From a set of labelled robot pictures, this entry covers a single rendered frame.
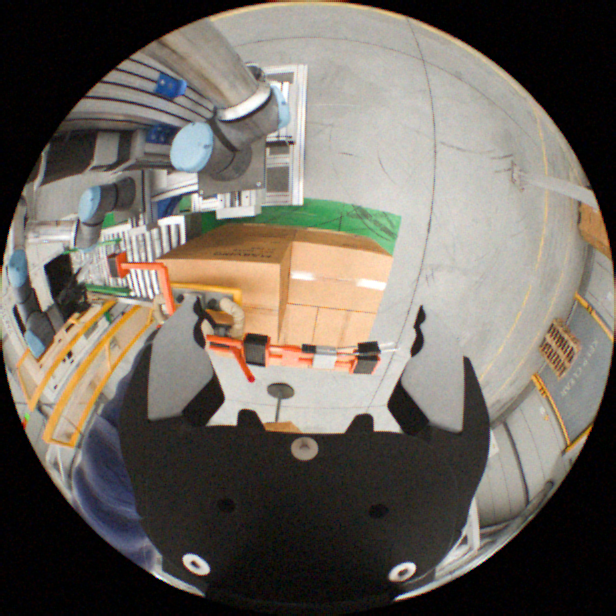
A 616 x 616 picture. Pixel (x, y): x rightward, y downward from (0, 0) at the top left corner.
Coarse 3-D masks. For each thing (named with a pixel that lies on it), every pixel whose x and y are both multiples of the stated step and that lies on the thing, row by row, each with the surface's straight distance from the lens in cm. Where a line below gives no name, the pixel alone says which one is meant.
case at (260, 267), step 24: (192, 240) 122; (216, 240) 114; (240, 240) 109; (264, 240) 108; (288, 240) 110; (168, 264) 95; (192, 264) 87; (216, 264) 81; (240, 264) 77; (264, 264) 74; (288, 264) 106; (240, 288) 81; (264, 288) 78; (168, 312) 110; (216, 312) 92; (264, 312) 84
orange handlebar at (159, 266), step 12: (132, 264) 72; (144, 264) 67; (156, 264) 63; (168, 276) 64; (168, 288) 65; (168, 300) 66; (216, 336) 66; (216, 348) 69; (228, 348) 67; (276, 348) 61; (288, 348) 61; (300, 348) 61; (276, 360) 64; (288, 360) 63; (300, 360) 64; (312, 360) 64
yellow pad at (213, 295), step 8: (176, 288) 78; (184, 288) 76; (192, 288) 74; (200, 288) 72; (208, 288) 71; (216, 288) 69; (224, 288) 68; (232, 288) 68; (176, 296) 80; (208, 296) 72; (216, 296) 70; (224, 296) 69; (232, 296) 68; (240, 296) 68; (176, 304) 83; (208, 304) 70; (216, 304) 72; (240, 304) 69; (224, 312) 73
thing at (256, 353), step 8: (248, 336) 62; (256, 336) 62; (264, 336) 62; (248, 344) 60; (256, 344) 59; (264, 344) 59; (248, 352) 63; (256, 352) 62; (264, 352) 62; (248, 360) 66; (256, 360) 65; (264, 360) 64
